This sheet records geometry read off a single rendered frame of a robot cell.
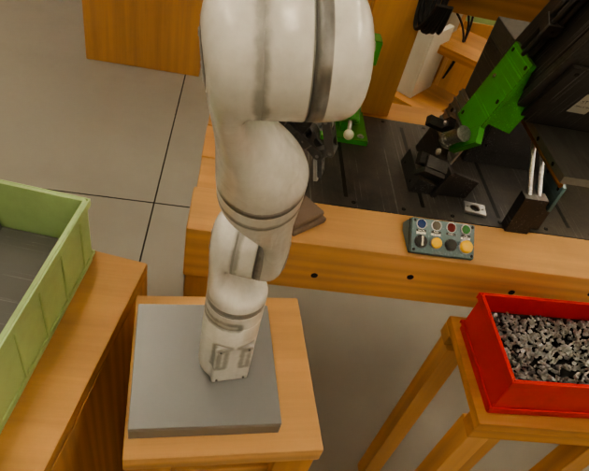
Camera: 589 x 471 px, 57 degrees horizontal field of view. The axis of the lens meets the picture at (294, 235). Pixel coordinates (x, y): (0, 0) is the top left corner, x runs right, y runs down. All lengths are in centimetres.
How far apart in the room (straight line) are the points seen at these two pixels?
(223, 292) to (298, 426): 30
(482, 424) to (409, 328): 118
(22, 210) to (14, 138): 176
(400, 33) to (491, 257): 66
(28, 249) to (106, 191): 144
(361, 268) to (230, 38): 95
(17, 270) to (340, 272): 66
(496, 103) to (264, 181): 91
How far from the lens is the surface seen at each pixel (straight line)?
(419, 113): 179
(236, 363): 92
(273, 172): 47
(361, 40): 34
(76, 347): 111
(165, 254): 232
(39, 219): 120
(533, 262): 138
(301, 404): 99
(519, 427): 121
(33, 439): 103
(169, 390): 94
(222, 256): 72
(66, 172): 272
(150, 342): 99
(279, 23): 34
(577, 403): 123
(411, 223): 123
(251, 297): 80
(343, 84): 34
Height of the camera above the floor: 171
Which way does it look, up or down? 43 degrees down
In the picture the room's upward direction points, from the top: 15 degrees clockwise
